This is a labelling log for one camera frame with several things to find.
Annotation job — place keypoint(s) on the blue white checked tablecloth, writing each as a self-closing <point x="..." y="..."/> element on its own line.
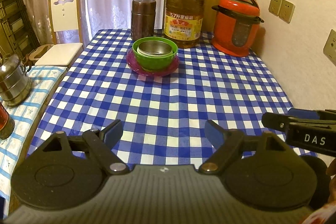
<point x="162" y="103"/>

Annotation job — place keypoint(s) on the red electric pressure cooker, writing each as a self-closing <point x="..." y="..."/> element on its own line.
<point x="236" y="29"/>

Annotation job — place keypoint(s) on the white ceramic bowl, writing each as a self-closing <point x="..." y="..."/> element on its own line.
<point x="147" y="55"/>

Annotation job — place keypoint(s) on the dark folding rack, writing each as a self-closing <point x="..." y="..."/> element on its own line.
<point x="15" y="11"/>

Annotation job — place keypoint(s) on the brown cylindrical canister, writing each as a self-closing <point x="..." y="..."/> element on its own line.
<point x="143" y="19"/>

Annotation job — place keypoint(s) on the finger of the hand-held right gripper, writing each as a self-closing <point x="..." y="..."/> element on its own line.
<point x="274" y="120"/>
<point x="307" y="114"/>

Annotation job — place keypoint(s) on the light blue patterned cloth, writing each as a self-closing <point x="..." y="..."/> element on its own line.
<point x="34" y="98"/>

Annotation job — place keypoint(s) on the stainless steel bowl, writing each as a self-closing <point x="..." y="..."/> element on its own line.
<point x="155" y="49"/>

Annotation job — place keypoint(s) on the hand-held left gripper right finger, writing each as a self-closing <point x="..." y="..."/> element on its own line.
<point x="214" y="132"/>

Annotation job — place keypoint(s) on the red tin can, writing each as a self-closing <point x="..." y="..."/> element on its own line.
<point x="5" y="121"/>

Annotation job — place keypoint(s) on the tan bag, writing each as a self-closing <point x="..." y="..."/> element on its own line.
<point x="36" y="52"/>

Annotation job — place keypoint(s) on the large cooking oil bottle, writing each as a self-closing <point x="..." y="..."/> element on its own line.
<point x="183" y="3"/>

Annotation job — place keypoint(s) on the stainless steel stacked pot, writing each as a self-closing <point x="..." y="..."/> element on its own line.
<point x="13" y="82"/>

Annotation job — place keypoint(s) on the green plastic bowl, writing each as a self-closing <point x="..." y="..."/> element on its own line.
<point x="155" y="62"/>

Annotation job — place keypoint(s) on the beige wall socket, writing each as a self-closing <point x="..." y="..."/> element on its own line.
<point x="274" y="5"/>
<point x="331" y="48"/>
<point x="286" y="11"/>

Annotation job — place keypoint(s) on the person's right hand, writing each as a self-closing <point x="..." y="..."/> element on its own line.
<point x="332" y="182"/>

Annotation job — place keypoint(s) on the white wooden chair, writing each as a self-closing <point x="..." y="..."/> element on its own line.
<point x="64" y="14"/>

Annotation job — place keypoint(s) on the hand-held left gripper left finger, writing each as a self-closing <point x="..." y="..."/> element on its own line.
<point x="114" y="132"/>

